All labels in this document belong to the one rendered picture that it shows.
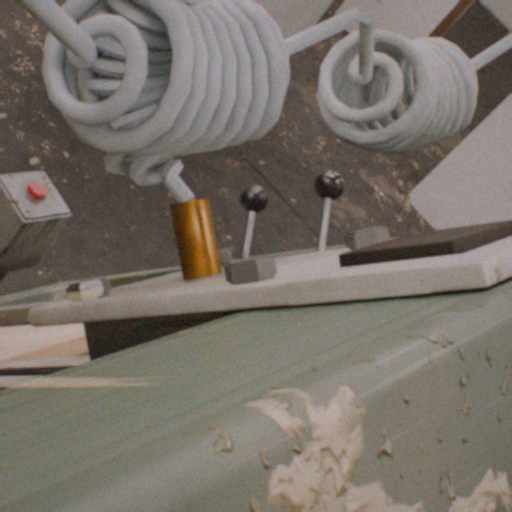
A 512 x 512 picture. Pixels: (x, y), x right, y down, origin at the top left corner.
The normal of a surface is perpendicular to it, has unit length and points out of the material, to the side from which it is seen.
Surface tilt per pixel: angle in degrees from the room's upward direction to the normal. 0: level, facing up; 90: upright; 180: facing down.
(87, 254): 0
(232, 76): 51
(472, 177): 90
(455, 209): 90
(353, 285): 90
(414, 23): 90
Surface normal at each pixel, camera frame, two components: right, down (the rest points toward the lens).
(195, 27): 0.67, -0.25
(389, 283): -0.61, 0.15
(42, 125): 0.56, -0.61
